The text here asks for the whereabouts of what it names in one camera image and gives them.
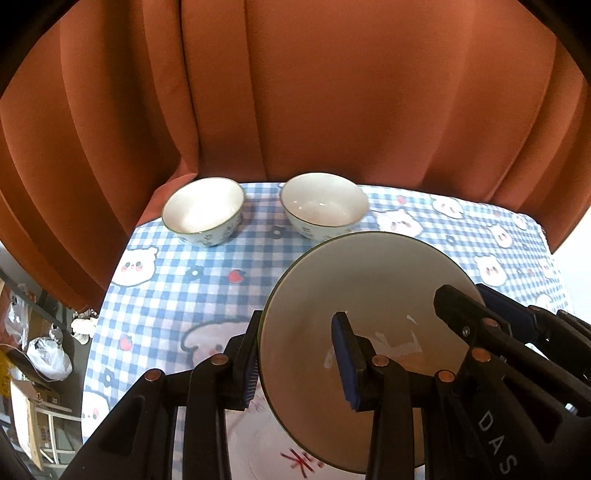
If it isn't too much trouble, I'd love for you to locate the orange curtain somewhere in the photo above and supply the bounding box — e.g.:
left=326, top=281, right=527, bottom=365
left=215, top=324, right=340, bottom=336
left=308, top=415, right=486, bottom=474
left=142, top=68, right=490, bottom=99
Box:
left=1, top=1, right=590, bottom=310

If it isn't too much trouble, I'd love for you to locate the white bowl with dark rim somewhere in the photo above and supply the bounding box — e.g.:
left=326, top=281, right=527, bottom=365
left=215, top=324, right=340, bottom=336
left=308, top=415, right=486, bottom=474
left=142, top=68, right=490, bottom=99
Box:
left=259, top=231, right=483, bottom=473

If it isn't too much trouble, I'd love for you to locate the white floral bowl left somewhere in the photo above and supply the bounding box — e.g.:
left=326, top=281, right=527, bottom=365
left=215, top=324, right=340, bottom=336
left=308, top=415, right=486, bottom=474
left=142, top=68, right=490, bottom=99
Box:
left=161, top=177, right=246, bottom=247

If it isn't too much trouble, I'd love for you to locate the blue checkered bear tablecloth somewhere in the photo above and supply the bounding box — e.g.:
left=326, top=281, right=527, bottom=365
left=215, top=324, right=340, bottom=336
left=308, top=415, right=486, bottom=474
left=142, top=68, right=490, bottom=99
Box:
left=81, top=183, right=567, bottom=437

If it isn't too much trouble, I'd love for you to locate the white floral bowl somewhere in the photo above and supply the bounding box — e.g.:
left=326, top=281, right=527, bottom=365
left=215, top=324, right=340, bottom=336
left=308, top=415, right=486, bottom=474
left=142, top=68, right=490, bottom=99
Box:
left=280, top=172, right=370, bottom=242
left=161, top=177, right=246, bottom=247

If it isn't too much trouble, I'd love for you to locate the white plastic bag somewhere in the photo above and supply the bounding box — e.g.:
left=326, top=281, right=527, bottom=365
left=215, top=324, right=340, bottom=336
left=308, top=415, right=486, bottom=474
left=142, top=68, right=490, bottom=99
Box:
left=26, top=337, right=73, bottom=381

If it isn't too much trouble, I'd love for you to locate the white plate with red pattern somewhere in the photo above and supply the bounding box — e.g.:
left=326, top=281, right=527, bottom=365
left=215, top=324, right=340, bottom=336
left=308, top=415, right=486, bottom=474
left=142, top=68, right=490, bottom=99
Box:
left=226, top=382, right=365, bottom=480

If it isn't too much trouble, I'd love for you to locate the white floral bowl right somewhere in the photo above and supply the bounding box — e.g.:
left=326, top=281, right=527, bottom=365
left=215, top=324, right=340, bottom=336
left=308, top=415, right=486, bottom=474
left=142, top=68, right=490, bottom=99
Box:
left=280, top=172, right=370, bottom=242

